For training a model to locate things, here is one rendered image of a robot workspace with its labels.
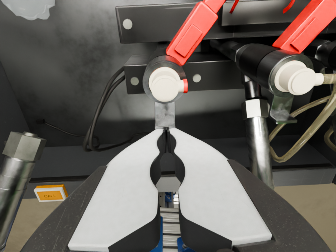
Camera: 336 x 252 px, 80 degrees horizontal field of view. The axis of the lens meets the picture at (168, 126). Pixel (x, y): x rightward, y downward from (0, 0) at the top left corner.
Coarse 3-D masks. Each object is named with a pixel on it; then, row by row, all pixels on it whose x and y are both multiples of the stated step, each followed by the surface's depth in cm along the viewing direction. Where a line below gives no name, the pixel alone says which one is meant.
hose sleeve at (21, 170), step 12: (0, 168) 13; (12, 168) 13; (24, 168) 13; (0, 180) 13; (12, 180) 13; (24, 180) 13; (0, 192) 13; (12, 192) 13; (24, 192) 14; (0, 204) 13; (12, 204) 13; (0, 216) 13; (12, 216) 13; (0, 228) 13; (0, 240) 13
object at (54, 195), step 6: (42, 186) 37; (48, 186) 37; (54, 186) 37; (60, 186) 37; (42, 192) 36; (48, 192) 36; (54, 192) 36; (60, 192) 37; (66, 192) 38; (42, 198) 37; (48, 198) 37; (54, 198) 37; (60, 198) 37
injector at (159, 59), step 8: (160, 48) 18; (152, 56) 15; (160, 56) 14; (168, 56) 14; (152, 64) 12; (160, 64) 12; (168, 64) 12; (176, 64) 12; (144, 80) 13; (144, 88) 13; (152, 96) 13; (176, 96) 13
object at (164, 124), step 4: (156, 120) 14; (160, 120) 14; (164, 120) 14; (168, 120) 14; (172, 120) 14; (156, 124) 14; (160, 124) 14; (164, 124) 14; (168, 124) 14; (172, 124) 14; (156, 128) 13; (160, 128) 13; (164, 128) 13; (168, 128) 13
